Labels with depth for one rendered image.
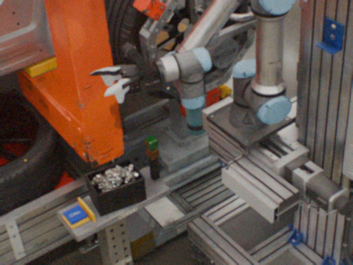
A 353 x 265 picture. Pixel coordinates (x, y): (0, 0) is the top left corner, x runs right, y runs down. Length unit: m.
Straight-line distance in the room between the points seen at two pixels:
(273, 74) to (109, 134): 0.82
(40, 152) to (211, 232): 0.79
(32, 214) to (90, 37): 0.82
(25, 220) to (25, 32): 0.78
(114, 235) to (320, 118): 0.97
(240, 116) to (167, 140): 0.98
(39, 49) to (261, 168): 1.16
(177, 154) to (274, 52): 1.24
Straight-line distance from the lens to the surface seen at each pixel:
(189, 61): 2.10
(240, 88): 2.40
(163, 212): 3.26
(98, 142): 2.79
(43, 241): 3.07
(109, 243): 2.87
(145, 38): 2.78
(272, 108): 2.29
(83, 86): 2.62
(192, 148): 3.35
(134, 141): 3.14
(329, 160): 2.53
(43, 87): 3.08
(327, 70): 2.33
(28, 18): 3.05
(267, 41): 2.18
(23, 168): 2.96
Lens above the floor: 2.40
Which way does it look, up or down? 39 degrees down
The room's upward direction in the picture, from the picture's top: 5 degrees counter-clockwise
